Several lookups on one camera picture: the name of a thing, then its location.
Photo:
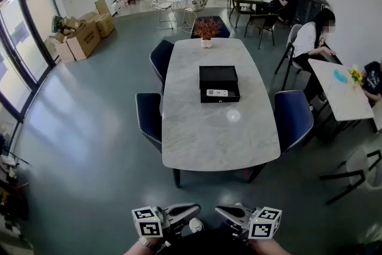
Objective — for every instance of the person's white shoe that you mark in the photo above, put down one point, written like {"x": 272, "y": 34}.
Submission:
{"x": 196, "y": 224}

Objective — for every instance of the yellow flower bouquet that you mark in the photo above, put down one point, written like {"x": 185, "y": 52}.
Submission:
{"x": 356, "y": 74}

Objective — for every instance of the silver wrist watch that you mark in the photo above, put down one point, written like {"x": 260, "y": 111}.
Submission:
{"x": 147, "y": 242}

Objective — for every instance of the pile of cardboard scraps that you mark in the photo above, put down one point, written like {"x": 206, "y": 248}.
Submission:
{"x": 68, "y": 27}

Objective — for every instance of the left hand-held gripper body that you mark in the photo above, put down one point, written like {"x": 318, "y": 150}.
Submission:
{"x": 147, "y": 228}

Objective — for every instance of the dark wicker chair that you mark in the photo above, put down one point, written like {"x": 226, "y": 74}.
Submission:
{"x": 264, "y": 22}

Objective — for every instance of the plain cardboard box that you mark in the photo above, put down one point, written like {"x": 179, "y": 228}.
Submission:
{"x": 105, "y": 25}

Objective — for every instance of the grey chair black legs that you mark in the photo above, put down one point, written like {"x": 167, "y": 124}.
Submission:
{"x": 294, "y": 36}

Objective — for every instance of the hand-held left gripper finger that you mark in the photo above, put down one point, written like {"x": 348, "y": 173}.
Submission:
{"x": 180, "y": 227}
{"x": 195, "y": 207}

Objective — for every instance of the person's black shirt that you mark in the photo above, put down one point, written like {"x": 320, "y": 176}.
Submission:
{"x": 206, "y": 243}

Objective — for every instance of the flat cardboard sheet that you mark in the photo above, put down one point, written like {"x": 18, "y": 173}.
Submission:
{"x": 102, "y": 6}

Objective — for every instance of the white chair black legs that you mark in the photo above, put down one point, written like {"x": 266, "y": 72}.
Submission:
{"x": 358, "y": 164}

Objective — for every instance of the black cabinet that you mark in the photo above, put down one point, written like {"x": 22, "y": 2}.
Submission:
{"x": 310, "y": 7}

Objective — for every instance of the white remote control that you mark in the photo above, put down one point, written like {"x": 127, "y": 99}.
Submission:
{"x": 217, "y": 92}

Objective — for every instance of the white marble side table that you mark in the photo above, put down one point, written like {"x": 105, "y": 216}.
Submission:
{"x": 343, "y": 95}

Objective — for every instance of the pile of equipment clutter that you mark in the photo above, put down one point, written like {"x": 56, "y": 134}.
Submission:
{"x": 12, "y": 188}

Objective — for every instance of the person's left forearm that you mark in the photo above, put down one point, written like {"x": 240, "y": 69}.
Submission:
{"x": 140, "y": 250}

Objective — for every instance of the large printed cardboard box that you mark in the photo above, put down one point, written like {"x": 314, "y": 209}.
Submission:
{"x": 86, "y": 41}

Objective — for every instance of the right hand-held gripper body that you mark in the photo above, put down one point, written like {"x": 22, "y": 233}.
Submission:
{"x": 262, "y": 230}

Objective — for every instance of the light blue cloth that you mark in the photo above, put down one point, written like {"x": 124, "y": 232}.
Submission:
{"x": 340, "y": 76}

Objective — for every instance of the black drawer box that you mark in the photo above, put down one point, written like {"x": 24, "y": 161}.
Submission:
{"x": 218, "y": 74}

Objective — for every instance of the person's right forearm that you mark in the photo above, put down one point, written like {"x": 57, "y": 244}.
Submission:
{"x": 268, "y": 248}

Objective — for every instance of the orange plant in white pot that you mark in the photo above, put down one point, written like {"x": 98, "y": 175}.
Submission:
{"x": 206, "y": 31}

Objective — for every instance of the dark blue upholstered chair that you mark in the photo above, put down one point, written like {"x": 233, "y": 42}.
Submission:
{"x": 224, "y": 31}
{"x": 161, "y": 56}
{"x": 292, "y": 119}
{"x": 149, "y": 116}

